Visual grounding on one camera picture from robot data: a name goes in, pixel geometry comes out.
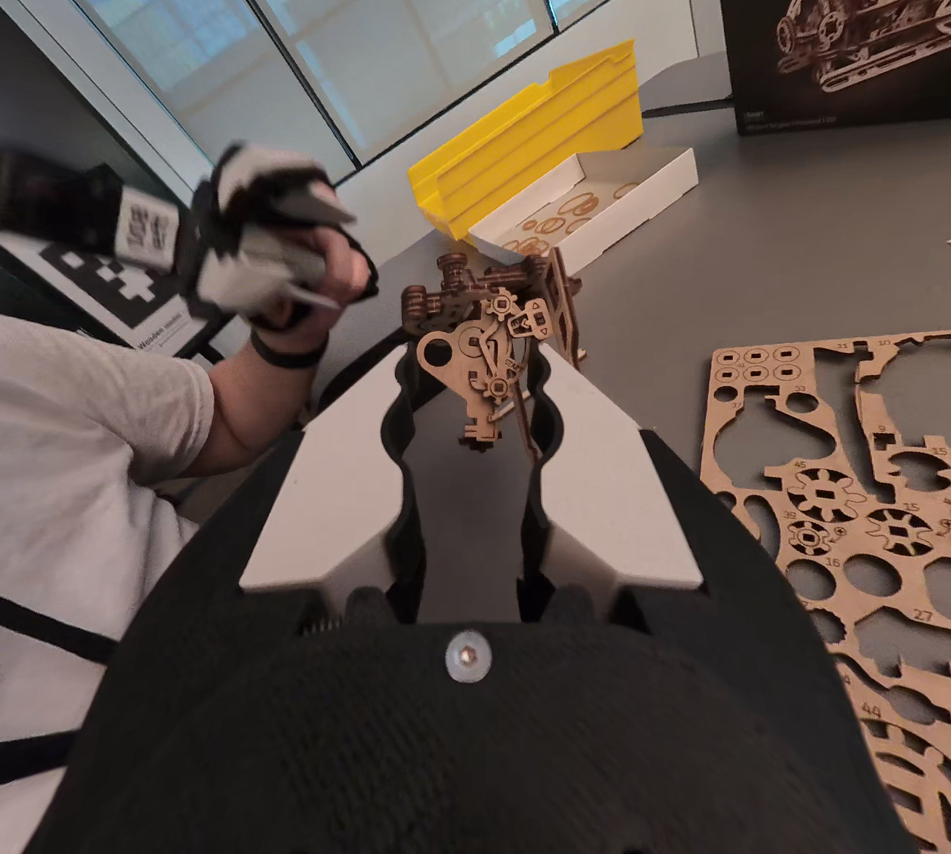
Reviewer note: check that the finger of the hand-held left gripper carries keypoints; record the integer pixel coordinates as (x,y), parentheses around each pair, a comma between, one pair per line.
(252,178)
(238,274)

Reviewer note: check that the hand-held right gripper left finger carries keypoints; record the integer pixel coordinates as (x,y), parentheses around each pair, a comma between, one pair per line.
(327,505)

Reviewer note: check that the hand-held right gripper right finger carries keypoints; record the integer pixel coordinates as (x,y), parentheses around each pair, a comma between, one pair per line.
(617,505)

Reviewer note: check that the wooden mechanical model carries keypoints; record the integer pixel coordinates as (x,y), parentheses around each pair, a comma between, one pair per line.
(483,349)

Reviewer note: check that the wooden cut-out part sheet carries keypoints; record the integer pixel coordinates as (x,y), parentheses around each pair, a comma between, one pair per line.
(921,620)

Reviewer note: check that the person's left forearm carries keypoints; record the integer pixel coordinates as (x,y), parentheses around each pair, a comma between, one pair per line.
(252,408)

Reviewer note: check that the black model kit box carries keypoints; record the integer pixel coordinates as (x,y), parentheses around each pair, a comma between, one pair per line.
(839,14)

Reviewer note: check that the person's left hand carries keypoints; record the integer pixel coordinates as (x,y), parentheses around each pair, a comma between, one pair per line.
(342,271)

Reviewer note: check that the framed black-white marker poster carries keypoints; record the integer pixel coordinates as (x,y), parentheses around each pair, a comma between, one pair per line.
(126,297)

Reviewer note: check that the black wristband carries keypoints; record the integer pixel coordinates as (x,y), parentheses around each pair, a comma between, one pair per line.
(290,355)

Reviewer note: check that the window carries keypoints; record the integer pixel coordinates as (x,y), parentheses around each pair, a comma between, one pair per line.
(334,14)

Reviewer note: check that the yellow plastic bin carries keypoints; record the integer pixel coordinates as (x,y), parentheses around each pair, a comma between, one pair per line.
(535,133)

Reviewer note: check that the pile of rubber bands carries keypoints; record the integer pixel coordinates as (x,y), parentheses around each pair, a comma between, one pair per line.
(579,204)

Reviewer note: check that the white cardboard tray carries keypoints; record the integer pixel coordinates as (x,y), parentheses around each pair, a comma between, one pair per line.
(654,193)

